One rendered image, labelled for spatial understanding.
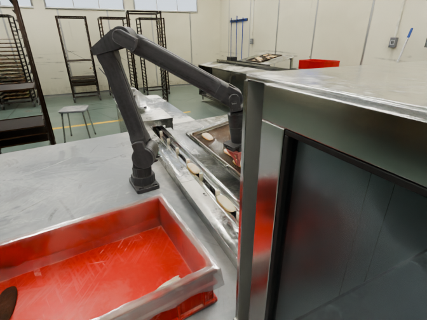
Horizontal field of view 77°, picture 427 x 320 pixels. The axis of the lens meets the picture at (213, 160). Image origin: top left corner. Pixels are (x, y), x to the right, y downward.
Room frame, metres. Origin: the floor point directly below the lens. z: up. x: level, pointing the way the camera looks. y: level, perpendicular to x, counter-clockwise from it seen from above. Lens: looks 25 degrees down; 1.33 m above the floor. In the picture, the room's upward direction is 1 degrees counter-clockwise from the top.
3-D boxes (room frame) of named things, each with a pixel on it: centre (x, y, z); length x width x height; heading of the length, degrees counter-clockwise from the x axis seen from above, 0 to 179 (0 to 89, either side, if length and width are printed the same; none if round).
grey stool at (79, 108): (3.71, 1.94, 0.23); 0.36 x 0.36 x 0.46; 12
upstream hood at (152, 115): (2.01, 0.58, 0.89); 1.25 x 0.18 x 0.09; 25
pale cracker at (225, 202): (0.71, -0.04, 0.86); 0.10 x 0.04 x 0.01; 25
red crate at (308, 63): (4.42, -1.66, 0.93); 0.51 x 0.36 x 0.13; 29
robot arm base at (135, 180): (0.89, 0.27, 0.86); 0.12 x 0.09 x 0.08; 31
